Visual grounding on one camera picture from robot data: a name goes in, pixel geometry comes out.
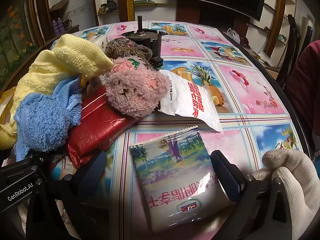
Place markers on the blue towel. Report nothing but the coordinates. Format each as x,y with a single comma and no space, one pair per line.
42,122

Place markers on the person's right hand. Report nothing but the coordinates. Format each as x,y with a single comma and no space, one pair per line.
297,180

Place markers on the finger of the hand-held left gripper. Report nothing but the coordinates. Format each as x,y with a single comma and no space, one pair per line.
23,163

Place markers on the purple bottle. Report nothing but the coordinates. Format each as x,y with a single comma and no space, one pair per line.
54,26
60,26

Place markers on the scenic print packet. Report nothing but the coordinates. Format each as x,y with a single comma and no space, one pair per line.
180,180

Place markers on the pink round scrubber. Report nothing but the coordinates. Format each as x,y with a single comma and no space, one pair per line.
137,90

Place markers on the white packet with red print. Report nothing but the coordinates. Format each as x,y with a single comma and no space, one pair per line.
192,97

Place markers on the dark tool bundle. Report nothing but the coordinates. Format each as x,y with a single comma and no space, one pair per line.
108,5

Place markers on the yellow towel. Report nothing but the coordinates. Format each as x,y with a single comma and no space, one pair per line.
57,62

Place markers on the red foil packet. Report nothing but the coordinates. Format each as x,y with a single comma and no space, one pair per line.
100,127

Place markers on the black plug connector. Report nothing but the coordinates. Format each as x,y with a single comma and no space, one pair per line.
156,62

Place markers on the dark wooden chair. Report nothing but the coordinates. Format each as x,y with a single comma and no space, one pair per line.
291,47
308,37

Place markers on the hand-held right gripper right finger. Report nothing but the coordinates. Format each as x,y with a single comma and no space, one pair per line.
226,175

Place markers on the speckled brown knit hat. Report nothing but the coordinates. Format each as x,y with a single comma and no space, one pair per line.
127,48

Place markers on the brown cardboard piece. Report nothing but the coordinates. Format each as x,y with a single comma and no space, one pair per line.
60,3

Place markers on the flower wall painting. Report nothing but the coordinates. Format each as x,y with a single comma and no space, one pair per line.
15,30

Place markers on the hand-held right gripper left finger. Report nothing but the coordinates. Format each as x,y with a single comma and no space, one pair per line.
96,172

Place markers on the white plastic bag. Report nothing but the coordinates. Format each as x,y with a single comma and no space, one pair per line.
233,36

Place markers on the yellow box with white inside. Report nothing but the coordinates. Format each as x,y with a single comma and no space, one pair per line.
7,93

